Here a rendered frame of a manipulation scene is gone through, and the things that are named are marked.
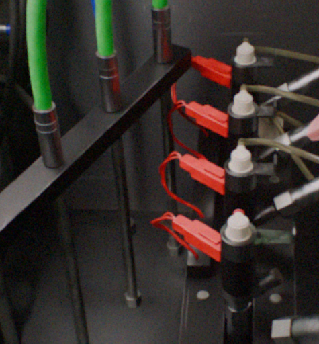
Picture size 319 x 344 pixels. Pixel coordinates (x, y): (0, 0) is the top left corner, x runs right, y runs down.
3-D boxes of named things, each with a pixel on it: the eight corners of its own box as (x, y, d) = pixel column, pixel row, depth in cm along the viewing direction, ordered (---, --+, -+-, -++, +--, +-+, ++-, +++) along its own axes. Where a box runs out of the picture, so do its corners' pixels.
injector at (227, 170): (276, 340, 86) (284, 177, 72) (225, 338, 86) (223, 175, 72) (276, 318, 88) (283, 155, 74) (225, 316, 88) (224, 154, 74)
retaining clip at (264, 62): (275, 59, 86) (276, 48, 85) (275, 69, 85) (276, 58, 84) (242, 59, 86) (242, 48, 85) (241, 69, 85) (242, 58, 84)
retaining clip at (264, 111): (275, 108, 80) (276, 97, 79) (275, 119, 79) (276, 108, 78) (240, 108, 80) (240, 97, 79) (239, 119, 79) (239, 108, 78)
